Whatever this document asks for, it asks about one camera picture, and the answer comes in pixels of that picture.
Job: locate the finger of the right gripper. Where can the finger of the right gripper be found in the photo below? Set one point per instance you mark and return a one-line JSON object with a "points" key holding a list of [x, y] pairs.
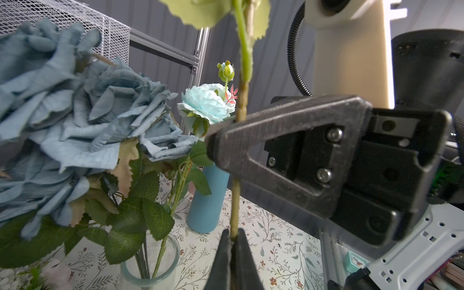
{"points": [[299, 149]]}

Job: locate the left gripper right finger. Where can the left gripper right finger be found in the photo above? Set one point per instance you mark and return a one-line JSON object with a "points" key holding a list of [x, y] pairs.
{"points": [[244, 273]]}

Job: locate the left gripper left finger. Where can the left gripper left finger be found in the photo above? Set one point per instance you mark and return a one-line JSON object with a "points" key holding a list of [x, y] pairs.
{"points": [[221, 275]]}

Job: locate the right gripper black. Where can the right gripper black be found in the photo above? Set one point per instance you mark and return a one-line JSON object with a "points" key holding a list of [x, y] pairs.
{"points": [[391, 174]]}

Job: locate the pale aqua peony stem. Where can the pale aqua peony stem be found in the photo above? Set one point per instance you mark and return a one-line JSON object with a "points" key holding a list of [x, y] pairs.
{"points": [[181, 156]]}

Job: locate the clear glass vase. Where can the clear glass vase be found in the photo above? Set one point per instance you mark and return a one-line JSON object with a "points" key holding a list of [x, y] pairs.
{"points": [[153, 267]]}

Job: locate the red gerbera flower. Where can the red gerbera flower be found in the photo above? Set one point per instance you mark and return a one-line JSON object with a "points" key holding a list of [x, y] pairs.
{"points": [[252, 21]]}

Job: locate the dusty blue rose bunch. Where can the dusty blue rose bunch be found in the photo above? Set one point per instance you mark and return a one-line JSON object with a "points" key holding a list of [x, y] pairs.
{"points": [[73, 132]]}

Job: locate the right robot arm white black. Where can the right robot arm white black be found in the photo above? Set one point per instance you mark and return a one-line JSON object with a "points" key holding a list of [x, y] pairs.
{"points": [[412, 260]]}

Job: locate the teal ceramic vase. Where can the teal ceramic vase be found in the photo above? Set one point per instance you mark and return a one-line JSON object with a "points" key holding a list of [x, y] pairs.
{"points": [[204, 212]]}

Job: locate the floral patterned table mat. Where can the floral patterned table mat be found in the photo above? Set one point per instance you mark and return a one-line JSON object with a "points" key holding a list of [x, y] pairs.
{"points": [[286, 257]]}

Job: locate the teal small clock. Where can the teal small clock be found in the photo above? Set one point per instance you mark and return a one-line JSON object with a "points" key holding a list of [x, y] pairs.
{"points": [[353, 262]]}

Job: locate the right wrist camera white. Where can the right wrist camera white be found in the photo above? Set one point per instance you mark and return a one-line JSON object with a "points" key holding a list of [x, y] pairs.
{"points": [[353, 51]]}

